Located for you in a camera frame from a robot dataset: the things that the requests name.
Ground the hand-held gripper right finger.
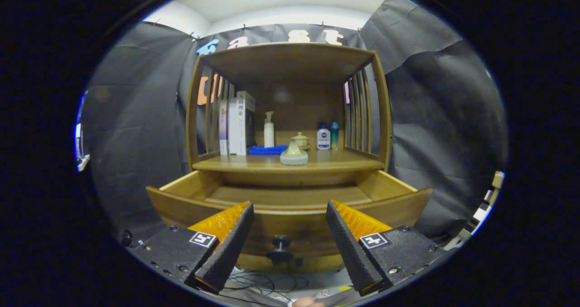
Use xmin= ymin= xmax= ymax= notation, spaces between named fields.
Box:
xmin=325 ymin=200 xmax=447 ymax=297

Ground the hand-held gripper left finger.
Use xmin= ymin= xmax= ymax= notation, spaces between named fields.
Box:
xmin=125 ymin=201 xmax=255 ymax=295

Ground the black drawer knob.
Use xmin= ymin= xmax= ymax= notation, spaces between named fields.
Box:
xmin=266 ymin=235 xmax=294 ymax=267

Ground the wooden drawer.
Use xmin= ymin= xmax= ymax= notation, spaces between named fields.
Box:
xmin=146 ymin=170 xmax=433 ymax=273

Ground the pale green handled round brush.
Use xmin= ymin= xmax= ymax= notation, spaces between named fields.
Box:
xmin=280 ymin=139 xmax=309 ymax=166

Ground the wooden countertop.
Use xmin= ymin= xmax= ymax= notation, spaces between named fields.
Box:
xmin=192 ymin=148 xmax=386 ymax=173

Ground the folded blue cloth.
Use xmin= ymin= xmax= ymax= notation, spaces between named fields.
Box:
xmin=247 ymin=145 xmax=289 ymax=156

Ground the white lotion bottle blue cap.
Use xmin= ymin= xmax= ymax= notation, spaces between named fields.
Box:
xmin=316 ymin=122 xmax=331 ymax=151

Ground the beige lidded tea bowl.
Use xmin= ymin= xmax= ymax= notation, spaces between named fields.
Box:
xmin=291 ymin=132 xmax=311 ymax=151

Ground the white pump bottle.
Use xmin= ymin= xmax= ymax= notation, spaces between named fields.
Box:
xmin=264 ymin=111 xmax=276 ymax=148

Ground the thin white book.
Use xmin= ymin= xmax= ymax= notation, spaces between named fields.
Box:
xmin=227 ymin=97 xmax=238 ymax=156

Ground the purple spined book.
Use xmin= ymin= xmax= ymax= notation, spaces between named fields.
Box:
xmin=219 ymin=99 xmax=229 ymax=156

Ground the thick white book dark cover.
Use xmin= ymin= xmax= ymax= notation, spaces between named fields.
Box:
xmin=236 ymin=91 xmax=256 ymax=156

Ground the black backdrop cloth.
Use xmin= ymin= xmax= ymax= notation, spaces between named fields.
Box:
xmin=82 ymin=0 xmax=508 ymax=249

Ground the white equipment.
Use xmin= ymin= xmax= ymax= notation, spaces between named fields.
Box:
xmin=75 ymin=92 xmax=90 ymax=172

